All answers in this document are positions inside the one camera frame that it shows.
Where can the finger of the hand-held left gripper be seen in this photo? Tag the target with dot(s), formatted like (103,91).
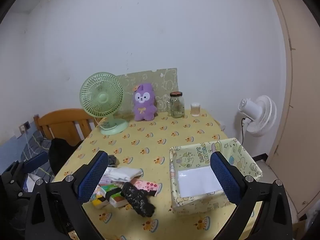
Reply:
(37,160)

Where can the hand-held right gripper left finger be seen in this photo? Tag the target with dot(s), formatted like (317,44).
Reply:
(92,177)

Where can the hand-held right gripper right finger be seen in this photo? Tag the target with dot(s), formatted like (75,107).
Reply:
(225,177)

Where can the clear plastic packet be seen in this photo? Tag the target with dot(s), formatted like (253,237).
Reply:
(106,180)

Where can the green tissue pack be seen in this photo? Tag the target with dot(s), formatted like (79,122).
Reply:
(108,188)

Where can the yellow tissue pack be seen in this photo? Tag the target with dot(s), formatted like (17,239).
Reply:
(100,202)

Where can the black banded small pack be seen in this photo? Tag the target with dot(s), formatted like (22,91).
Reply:
(113,194)

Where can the white cloth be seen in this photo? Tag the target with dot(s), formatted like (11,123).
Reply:
(122,173)

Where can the white orange tissue pack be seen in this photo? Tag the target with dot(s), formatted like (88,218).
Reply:
(118,201)

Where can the printed fabric storage box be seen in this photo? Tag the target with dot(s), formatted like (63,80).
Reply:
(197,152)

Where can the black plastic bag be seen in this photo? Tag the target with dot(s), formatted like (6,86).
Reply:
(137,200)

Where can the pink packet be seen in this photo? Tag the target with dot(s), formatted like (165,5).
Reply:
(147,186)

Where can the grey plaid pillow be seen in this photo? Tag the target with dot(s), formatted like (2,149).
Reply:
(37,142)

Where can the white garment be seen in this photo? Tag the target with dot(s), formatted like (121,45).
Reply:
(32,181)

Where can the black garment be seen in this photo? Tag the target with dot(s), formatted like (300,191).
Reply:
(60,152)

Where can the white liner sheet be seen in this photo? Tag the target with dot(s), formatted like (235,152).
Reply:
(197,182)

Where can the wooden bed headboard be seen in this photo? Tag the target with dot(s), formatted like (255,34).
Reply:
(62,120)

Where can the yellow printed tablecloth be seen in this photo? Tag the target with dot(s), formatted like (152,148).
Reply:
(150,142)

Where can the white standing fan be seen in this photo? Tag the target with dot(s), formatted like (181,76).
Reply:
(260,117)

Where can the cotton swab container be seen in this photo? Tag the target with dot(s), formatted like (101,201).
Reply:
(195,110)

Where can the green desk fan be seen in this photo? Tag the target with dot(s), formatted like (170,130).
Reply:
(102,97)

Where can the glass jar with dark lid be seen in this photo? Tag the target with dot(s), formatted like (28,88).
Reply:
(177,105)

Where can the purple plush toy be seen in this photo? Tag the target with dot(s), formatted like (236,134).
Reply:
(143,105)

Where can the beige door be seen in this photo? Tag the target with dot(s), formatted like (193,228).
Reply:
(300,105)

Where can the olive patterned board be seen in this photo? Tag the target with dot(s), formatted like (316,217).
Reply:
(155,80)

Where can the dark wall socket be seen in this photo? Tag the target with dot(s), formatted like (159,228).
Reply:
(26,125)

